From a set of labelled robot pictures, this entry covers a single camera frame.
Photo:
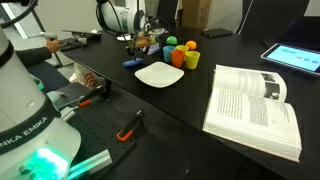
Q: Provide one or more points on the black flat tray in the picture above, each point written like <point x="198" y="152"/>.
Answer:
<point x="68" y="44"/>

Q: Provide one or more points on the dark stand with white top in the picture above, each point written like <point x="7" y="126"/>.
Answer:
<point x="83" y="33"/>

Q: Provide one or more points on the black perforated mounting board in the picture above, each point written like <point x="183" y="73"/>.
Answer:
<point x="96" y="133"/>

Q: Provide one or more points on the grey VR controller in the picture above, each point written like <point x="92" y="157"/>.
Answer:
<point x="48" y="35"/>

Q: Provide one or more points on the small yellow cup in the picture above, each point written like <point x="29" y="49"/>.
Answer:
<point x="182" y="48"/>

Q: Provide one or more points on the white square plate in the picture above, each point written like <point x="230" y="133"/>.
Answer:
<point x="159" y="75"/>

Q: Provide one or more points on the white red striped bag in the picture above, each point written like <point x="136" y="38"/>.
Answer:
<point x="85" y="76"/>

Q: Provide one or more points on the person's leg in jeans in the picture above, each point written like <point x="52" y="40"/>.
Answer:
<point x="50" y="76"/>

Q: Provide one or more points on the orange ball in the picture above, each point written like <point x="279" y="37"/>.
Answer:
<point x="191" y="45"/>

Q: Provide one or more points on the blue cup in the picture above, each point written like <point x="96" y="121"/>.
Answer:
<point x="167" y="54"/>

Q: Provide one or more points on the black office chair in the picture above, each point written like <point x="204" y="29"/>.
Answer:
<point x="273" y="16"/>

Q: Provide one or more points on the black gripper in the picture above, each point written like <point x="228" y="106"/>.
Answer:
<point x="136" y="50"/>

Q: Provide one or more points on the blue sponge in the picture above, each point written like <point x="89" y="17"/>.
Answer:
<point x="132" y="62"/>

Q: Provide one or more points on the large yellow cup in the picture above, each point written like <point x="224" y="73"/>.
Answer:
<point x="192" y="60"/>

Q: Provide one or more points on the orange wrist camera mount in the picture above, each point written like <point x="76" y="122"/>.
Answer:
<point x="143" y="40"/>

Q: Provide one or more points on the aluminium extrusion rail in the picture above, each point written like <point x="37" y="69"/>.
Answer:
<point x="90" y="163"/>
<point x="67" y="113"/>

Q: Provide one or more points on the white round disc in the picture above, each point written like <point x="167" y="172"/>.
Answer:
<point x="122" y="37"/>

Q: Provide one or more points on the tablet with lit screen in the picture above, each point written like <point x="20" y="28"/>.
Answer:
<point x="293" y="58"/>

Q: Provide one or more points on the white handheld device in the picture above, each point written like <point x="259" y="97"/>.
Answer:
<point x="53" y="96"/>

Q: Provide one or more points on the green ball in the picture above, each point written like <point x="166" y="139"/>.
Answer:
<point x="172" y="40"/>

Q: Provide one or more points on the open white book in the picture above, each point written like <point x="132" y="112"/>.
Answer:
<point x="250" y="113"/>

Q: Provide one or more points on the orange cup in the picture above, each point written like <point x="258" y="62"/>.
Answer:
<point x="177" y="59"/>

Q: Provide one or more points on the black phone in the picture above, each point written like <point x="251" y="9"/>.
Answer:
<point x="216" y="32"/>

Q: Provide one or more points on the person's forearm dark sleeve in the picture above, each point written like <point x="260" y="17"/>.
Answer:
<point x="31" y="56"/>

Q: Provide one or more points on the person's hand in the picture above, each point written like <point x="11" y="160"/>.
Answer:
<point x="53" y="45"/>

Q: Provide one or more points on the purple UIST booklet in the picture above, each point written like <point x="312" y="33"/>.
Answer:
<point x="154" y="50"/>

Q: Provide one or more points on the black orange clamp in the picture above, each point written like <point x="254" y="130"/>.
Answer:
<point x="91" y="96"/>
<point x="130" y="126"/>

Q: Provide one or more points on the brown cardboard box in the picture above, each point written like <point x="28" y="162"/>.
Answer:
<point x="196" y="13"/>

